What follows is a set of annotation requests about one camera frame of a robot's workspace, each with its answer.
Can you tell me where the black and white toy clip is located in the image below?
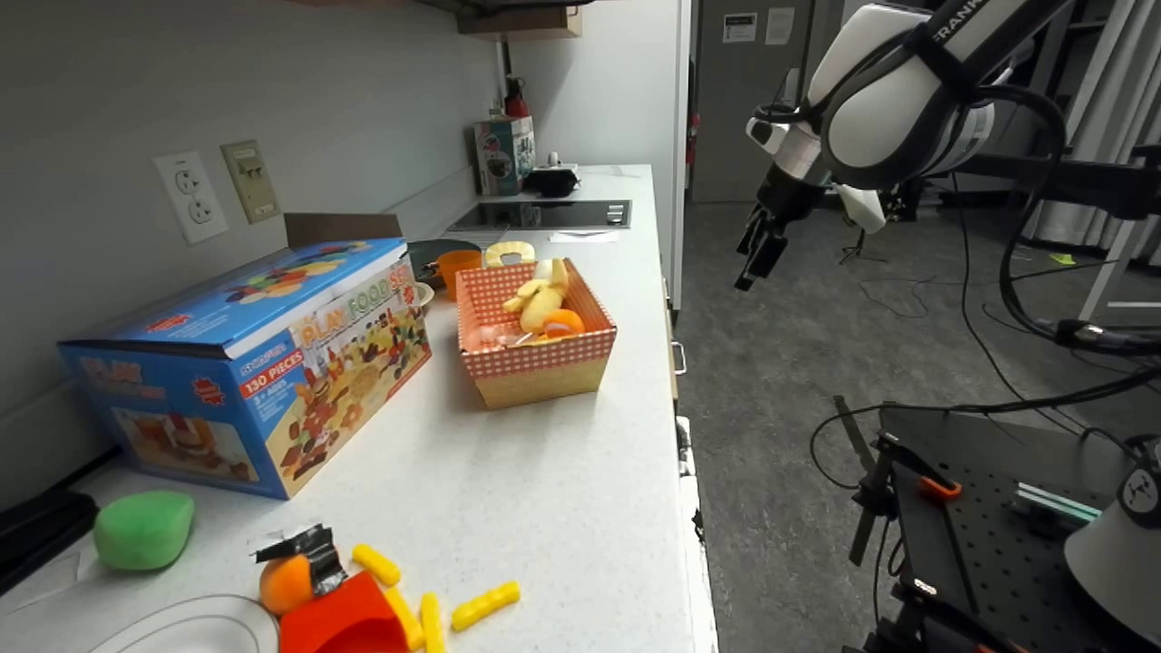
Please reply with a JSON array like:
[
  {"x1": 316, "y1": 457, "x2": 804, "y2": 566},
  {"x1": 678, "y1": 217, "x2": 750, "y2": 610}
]
[{"x1": 251, "y1": 520, "x2": 352, "y2": 599}]

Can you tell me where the white wall outlet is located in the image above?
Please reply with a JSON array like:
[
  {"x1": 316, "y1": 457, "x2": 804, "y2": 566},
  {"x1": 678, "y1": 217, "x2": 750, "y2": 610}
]
[{"x1": 151, "y1": 145, "x2": 232, "y2": 247}]

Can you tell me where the wooden wall cabinet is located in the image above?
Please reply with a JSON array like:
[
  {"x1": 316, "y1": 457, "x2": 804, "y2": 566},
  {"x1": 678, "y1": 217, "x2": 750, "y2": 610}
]
[{"x1": 414, "y1": 0, "x2": 599, "y2": 41}]

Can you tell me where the black clamp with orange handle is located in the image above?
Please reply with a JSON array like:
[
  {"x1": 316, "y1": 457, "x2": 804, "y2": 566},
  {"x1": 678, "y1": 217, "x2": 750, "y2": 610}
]
[{"x1": 831, "y1": 391, "x2": 970, "y2": 573}]

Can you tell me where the white round plate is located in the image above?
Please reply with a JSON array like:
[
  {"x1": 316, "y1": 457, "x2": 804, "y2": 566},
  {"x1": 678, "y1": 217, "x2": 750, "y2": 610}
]
[{"x1": 89, "y1": 591, "x2": 284, "y2": 653}]

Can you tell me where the black pot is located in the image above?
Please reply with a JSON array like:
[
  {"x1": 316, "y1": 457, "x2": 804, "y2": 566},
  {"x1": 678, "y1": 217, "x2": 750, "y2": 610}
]
[{"x1": 519, "y1": 161, "x2": 583, "y2": 198}]

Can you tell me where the green sponge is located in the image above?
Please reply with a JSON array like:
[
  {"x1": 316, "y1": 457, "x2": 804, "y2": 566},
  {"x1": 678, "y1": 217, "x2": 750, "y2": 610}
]
[{"x1": 92, "y1": 487, "x2": 200, "y2": 576}]

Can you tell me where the blue toy food box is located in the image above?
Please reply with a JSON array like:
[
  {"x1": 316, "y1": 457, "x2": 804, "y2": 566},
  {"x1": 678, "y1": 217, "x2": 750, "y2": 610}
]
[{"x1": 55, "y1": 237, "x2": 435, "y2": 503}]

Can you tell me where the pink toy food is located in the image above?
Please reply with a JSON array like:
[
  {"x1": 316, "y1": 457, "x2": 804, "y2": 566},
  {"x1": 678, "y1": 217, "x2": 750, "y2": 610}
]
[{"x1": 460, "y1": 318, "x2": 541, "y2": 354}]

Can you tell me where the black perforated breadboard table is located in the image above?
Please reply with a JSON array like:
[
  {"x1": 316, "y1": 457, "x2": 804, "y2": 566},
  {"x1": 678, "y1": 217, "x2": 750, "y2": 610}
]
[{"x1": 865, "y1": 399, "x2": 1161, "y2": 653}]

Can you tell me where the white paper sign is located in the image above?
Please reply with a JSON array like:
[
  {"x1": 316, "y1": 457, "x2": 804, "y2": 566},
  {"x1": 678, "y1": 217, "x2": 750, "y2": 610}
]
[
  {"x1": 719, "y1": 7, "x2": 764, "y2": 52},
  {"x1": 764, "y1": 5, "x2": 804, "y2": 52}
]

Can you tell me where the orange toy fruit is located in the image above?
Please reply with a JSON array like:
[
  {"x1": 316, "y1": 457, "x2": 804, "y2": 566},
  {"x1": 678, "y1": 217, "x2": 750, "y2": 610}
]
[{"x1": 539, "y1": 304, "x2": 591, "y2": 340}]

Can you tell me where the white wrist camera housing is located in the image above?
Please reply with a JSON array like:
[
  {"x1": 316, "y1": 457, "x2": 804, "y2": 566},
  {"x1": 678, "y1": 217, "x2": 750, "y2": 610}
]
[{"x1": 831, "y1": 179, "x2": 895, "y2": 240}]

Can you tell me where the grey door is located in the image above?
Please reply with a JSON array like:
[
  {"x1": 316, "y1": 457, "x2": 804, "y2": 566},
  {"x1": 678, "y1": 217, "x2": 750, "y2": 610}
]
[{"x1": 686, "y1": 0, "x2": 828, "y2": 207}]

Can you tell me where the dark grey round plate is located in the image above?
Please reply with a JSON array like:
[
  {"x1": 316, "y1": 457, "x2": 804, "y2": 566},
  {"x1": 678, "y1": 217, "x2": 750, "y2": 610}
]
[{"x1": 402, "y1": 237, "x2": 487, "y2": 289}]

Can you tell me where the orange checkered paper basket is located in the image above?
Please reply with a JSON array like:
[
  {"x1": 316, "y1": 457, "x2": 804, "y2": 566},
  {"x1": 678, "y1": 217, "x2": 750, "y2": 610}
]
[{"x1": 452, "y1": 253, "x2": 621, "y2": 412}]

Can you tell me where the round black gauge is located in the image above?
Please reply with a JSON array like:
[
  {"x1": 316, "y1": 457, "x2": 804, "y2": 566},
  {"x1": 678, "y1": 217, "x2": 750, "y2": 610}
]
[{"x1": 1114, "y1": 433, "x2": 1161, "y2": 533}]

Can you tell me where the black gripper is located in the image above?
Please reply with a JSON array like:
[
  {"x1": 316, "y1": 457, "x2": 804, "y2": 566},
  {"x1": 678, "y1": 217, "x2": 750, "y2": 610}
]
[{"x1": 732, "y1": 167, "x2": 828, "y2": 289}]

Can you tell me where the yellow toy fry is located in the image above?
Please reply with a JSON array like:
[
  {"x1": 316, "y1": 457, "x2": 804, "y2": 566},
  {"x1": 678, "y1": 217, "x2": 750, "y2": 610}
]
[
  {"x1": 448, "y1": 576, "x2": 525, "y2": 640},
  {"x1": 349, "y1": 539, "x2": 407, "y2": 594},
  {"x1": 414, "y1": 588, "x2": 452, "y2": 653},
  {"x1": 382, "y1": 576, "x2": 427, "y2": 653}
]

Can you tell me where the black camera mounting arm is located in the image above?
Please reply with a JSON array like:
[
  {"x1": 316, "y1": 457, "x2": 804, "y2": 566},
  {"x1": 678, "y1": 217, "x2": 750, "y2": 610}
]
[{"x1": 967, "y1": 140, "x2": 1161, "y2": 226}]

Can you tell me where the teal hand tool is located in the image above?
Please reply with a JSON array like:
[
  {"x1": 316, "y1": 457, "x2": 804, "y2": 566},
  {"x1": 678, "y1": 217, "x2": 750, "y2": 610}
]
[{"x1": 1013, "y1": 480, "x2": 1107, "y2": 531}]

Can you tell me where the red toy fries holder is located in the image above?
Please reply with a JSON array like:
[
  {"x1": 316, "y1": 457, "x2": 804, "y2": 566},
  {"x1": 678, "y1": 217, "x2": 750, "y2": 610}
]
[{"x1": 275, "y1": 570, "x2": 414, "y2": 653}]

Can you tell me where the red bottle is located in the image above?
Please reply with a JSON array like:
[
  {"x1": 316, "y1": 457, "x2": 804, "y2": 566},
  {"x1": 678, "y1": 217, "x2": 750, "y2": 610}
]
[{"x1": 501, "y1": 71, "x2": 539, "y2": 125}]

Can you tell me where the yellow banana plushie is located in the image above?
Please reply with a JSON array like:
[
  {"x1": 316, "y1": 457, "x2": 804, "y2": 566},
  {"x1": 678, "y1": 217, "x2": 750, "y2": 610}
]
[{"x1": 499, "y1": 253, "x2": 582, "y2": 337}]

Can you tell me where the white stand leg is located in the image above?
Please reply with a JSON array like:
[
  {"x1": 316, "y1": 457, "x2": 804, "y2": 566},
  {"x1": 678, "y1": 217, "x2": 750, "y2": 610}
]
[{"x1": 1059, "y1": 210, "x2": 1161, "y2": 347}]

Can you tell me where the white dome lamp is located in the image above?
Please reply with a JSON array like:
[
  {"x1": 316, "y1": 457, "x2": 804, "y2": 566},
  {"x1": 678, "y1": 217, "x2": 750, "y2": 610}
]
[{"x1": 1059, "y1": 496, "x2": 1161, "y2": 651}]

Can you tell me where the black cooktop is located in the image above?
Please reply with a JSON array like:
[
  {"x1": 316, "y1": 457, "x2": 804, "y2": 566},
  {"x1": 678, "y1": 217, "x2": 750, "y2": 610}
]
[{"x1": 448, "y1": 195, "x2": 637, "y2": 237}]

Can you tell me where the orange plastic cup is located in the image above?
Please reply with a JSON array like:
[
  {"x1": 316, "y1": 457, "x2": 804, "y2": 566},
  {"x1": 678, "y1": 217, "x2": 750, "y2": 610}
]
[{"x1": 434, "y1": 247, "x2": 492, "y2": 302}]

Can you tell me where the black flat object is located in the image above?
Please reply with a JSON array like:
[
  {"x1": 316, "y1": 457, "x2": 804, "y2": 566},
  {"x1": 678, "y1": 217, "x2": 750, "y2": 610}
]
[{"x1": 0, "y1": 487, "x2": 102, "y2": 599}]

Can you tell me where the thick black cable with connector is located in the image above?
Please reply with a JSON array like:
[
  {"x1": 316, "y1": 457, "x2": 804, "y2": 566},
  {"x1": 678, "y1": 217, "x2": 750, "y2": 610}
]
[{"x1": 957, "y1": 47, "x2": 1161, "y2": 360}]

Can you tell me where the dark brown board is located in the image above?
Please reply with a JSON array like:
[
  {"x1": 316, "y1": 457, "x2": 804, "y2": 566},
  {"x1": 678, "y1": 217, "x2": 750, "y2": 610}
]
[{"x1": 281, "y1": 210, "x2": 407, "y2": 253}]

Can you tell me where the orange toy ball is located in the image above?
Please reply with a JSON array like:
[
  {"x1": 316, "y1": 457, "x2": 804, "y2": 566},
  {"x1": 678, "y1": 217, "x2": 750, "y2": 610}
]
[{"x1": 259, "y1": 553, "x2": 321, "y2": 620}]

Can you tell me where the beige wall switch plate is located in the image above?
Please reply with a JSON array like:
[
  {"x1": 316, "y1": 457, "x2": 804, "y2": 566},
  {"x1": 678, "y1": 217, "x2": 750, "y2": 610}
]
[{"x1": 217, "y1": 139, "x2": 284, "y2": 230}]

